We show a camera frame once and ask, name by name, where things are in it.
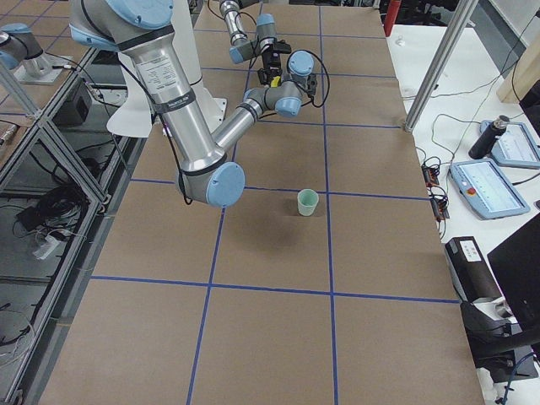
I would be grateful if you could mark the black box with label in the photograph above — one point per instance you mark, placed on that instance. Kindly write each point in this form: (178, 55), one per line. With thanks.
(470, 273)

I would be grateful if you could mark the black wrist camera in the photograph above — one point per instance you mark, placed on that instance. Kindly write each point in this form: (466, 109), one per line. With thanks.
(311, 85)
(281, 47)

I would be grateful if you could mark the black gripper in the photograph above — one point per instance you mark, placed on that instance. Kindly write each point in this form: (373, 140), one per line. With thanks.
(270, 60)

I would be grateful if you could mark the far teach pendant tablet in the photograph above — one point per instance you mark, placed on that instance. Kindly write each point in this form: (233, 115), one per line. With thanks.
(516, 148)

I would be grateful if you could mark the white camera pedestal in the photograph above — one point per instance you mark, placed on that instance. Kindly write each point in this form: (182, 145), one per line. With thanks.
(184, 44)

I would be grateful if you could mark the teach pendant tablet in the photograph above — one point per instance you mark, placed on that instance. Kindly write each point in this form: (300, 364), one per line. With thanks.
(516, 148)
(487, 190)

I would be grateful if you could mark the green plastic cup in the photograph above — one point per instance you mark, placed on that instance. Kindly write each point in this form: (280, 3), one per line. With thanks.
(307, 201)

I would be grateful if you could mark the yellow plastic cup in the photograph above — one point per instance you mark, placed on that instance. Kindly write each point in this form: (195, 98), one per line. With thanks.
(275, 82)

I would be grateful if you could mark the near teach pendant tablet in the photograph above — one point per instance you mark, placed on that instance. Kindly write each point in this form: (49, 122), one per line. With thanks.
(487, 190)

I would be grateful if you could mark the aluminium frame post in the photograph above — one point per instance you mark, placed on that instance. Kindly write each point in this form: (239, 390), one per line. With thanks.
(441, 57)

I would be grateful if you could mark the black monitor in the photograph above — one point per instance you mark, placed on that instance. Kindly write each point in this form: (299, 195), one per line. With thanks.
(515, 265)

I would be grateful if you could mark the black water bottle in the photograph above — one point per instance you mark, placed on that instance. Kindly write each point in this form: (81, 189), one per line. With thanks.
(490, 135)

